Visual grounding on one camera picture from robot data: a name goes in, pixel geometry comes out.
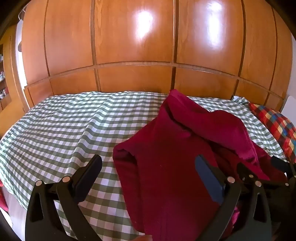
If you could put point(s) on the dark red garment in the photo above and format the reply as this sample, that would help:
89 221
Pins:
166 150

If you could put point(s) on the white board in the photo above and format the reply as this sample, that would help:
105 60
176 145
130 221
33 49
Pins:
290 106

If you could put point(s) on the red cloth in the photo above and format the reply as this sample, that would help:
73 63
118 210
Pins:
2 199

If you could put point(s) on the wooden wardrobe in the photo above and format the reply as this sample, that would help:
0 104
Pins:
138 46

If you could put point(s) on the green white checked bedsheet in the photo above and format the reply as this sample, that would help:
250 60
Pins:
69 120

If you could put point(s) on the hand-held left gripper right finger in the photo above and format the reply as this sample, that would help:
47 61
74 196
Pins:
209 178

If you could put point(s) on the wooden bookshelf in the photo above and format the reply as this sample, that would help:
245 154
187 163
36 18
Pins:
4 81

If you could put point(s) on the green checked pillow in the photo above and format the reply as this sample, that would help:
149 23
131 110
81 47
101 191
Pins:
240 99

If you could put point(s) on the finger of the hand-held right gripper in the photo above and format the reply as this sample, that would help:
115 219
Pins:
245 172
281 165

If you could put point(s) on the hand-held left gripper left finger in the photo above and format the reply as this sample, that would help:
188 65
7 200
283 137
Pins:
89 173

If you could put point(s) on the multicolour checked pillow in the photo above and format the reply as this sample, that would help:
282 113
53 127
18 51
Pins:
277 125

